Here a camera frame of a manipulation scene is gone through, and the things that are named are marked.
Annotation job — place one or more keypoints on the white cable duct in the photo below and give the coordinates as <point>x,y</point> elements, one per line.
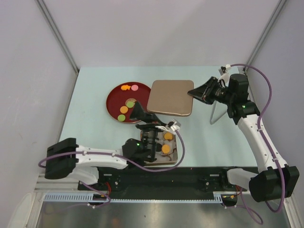
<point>75,197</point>

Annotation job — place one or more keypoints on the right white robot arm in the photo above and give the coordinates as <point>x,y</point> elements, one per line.
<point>275,178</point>

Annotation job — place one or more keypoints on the right aluminium frame post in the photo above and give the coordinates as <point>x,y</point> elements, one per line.
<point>266,31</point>

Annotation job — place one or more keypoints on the gold square cookie tin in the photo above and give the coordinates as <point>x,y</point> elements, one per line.
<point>161,158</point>

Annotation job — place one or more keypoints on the pink round cookie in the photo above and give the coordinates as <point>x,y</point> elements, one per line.
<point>134,87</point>

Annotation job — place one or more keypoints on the green round cookie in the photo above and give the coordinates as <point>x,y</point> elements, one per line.
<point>130,104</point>
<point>121,118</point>

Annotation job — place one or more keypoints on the orange round cookie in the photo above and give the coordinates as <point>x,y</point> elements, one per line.
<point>124,109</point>
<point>168,136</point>
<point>166,149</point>

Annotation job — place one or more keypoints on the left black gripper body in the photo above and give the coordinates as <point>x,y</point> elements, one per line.
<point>149,138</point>

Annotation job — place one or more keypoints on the left aluminium frame post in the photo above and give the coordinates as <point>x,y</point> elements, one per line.
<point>46,13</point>

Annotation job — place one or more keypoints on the metal tongs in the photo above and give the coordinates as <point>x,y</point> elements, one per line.
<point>218,111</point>

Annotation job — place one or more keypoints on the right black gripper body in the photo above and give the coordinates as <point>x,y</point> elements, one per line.
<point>216,92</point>

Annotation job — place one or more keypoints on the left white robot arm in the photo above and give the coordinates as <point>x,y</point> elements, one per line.
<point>67,159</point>

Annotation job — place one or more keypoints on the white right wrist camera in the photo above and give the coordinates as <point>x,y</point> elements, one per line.
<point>224,74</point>

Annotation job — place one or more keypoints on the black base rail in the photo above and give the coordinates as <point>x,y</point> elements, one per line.
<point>182,183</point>

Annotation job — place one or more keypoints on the round red plate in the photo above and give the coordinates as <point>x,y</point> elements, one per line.
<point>118,98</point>

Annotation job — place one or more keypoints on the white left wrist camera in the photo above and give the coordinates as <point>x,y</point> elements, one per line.
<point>172,127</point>

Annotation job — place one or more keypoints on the aluminium frame post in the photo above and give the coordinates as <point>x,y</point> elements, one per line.
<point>266,31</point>
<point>46,13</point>

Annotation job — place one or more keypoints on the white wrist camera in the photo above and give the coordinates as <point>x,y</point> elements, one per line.
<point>224,74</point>
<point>172,127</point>

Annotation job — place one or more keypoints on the orange fish cookie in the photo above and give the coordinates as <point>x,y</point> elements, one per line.
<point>125,87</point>

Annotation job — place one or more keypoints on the gold tin lid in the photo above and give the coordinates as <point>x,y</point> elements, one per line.
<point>170,97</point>

